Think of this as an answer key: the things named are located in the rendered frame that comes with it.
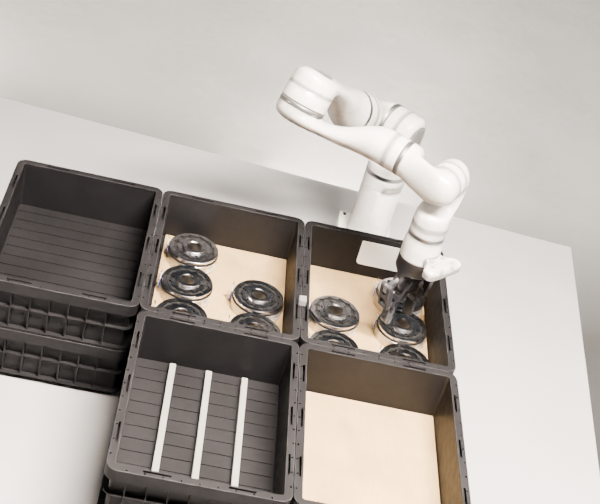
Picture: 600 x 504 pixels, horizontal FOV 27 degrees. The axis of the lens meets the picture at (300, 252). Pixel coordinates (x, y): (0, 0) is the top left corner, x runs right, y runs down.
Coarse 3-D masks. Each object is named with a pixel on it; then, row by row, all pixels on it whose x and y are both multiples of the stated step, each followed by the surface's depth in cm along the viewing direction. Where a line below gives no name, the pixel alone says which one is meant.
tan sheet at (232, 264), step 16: (224, 256) 262; (240, 256) 263; (256, 256) 265; (224, 272) 258; (240, 272) 259; (256, 272) 260; (272, 272) 262; (224, 288) 253; (208, 304) 248; (224, 304) 249; (224, 320) 245
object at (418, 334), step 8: (400, 312) 256; (416, 320) 255; (384, 328) 250; (392, 328) 251; (416, 328) 253; (424, 328) 253; (392, 336) 249; (400, 336) 250; (408, 336) 250; (416, 336) 251; (424, 336) 251
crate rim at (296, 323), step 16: (176, 192) 259; (160, 208) 253; (240, 208) 260; (160, 224) 248; (304, 224) 261; (160, 240) 244; (144, 288) 231; (144, 304) 228; (208, 320) 228; (288, 336) 230
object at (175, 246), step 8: (176, 240) 257; (184, 240) 258; (200, 240) 259; (208, 240) 260; (176, 248) 256; (208, 248) 258; (216, 248) 258; (176, 256) 253; (184, 256) 254; (192, 256) 254; (200, 256) 255; (208, 256) 256; (216, 256) 256; (192, 264) 253; (200, 264) 253
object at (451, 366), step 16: (320, 224) 262; (304, 240) 256; (384, 240) 263; (400, 240) 264; (304, 256) 251; (304, 272) 247; (304, 288) 243; (448, 304) 250; (304, 320) 235; (448, 320) 246; (304, 336) 231; (448, 336) 242; (368, 352) 232; (448, 352) 238; (432, 368) 233; (448, 368) 234
